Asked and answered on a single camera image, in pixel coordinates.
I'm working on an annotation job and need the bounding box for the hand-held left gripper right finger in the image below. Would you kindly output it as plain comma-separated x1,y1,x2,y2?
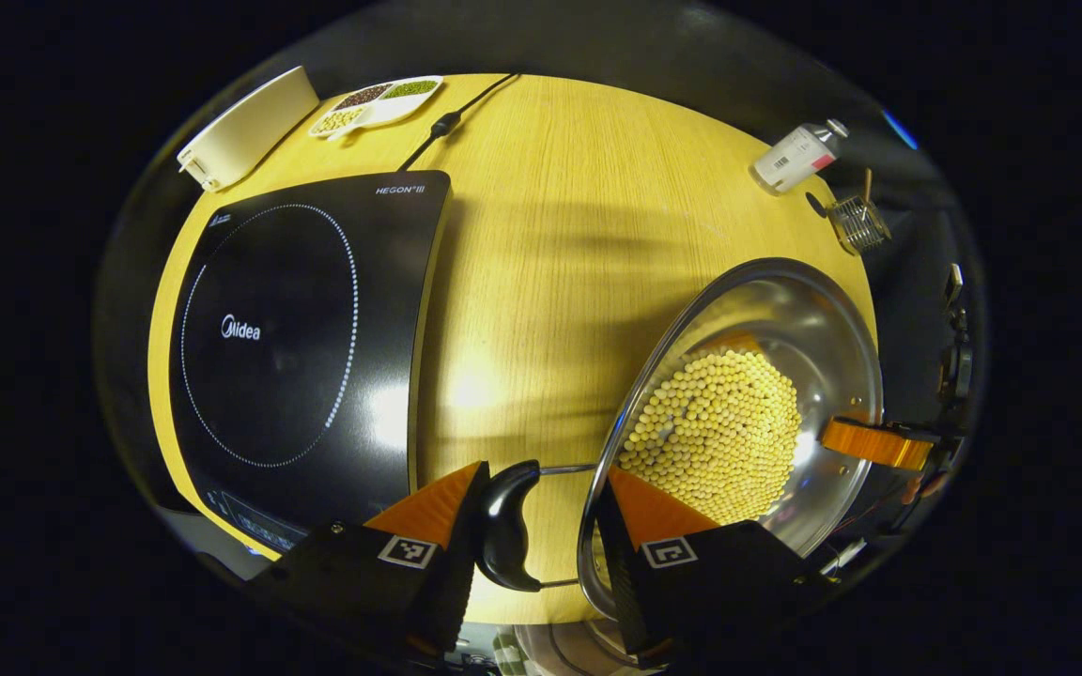
595,467,833,669

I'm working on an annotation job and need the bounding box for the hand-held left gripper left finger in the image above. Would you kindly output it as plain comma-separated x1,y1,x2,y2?
255,460,492,658

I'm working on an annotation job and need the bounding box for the steel pot with yellow beans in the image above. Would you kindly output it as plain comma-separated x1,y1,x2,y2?
475,258,883,621

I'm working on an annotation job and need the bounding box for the black induction cooktop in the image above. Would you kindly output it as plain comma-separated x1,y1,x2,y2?
168,170,453,555

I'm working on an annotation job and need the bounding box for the checked cloth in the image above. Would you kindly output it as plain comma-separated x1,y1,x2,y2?
489,629,542,676

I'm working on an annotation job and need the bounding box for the clear square holder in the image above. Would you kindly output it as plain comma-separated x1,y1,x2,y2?
827,194,891,256

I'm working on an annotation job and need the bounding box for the clear plastic bottle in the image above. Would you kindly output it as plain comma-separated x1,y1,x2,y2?
752,119,850,196

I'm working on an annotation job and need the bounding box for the white divided dish of beans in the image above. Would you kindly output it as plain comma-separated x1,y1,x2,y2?
309,75,444,142

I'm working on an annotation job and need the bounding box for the white toaster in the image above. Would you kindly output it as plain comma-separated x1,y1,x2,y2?
177,66,320,193

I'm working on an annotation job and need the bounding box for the black power cable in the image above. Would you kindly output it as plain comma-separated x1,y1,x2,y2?
397,73,520,172

